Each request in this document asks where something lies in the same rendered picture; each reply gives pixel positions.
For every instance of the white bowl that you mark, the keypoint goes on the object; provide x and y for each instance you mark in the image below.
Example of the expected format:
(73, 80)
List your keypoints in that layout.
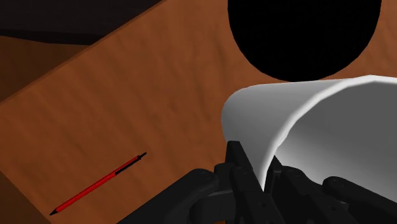
(335, 133)

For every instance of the black round plate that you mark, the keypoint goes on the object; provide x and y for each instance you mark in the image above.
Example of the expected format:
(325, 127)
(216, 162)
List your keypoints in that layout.
(304, 34)

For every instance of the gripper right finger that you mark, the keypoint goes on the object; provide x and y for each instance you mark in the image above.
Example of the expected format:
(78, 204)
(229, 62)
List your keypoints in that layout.
(310, 198)

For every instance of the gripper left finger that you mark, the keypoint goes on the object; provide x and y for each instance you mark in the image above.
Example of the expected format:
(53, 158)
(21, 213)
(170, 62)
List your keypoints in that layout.
(245, 186)

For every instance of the brown wooden table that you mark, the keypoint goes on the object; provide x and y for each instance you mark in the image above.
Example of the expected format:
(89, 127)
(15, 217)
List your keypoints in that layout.
(139, 93)

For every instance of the red and black pen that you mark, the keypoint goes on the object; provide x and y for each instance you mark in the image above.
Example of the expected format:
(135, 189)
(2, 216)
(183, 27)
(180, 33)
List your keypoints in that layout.
(96, 184)

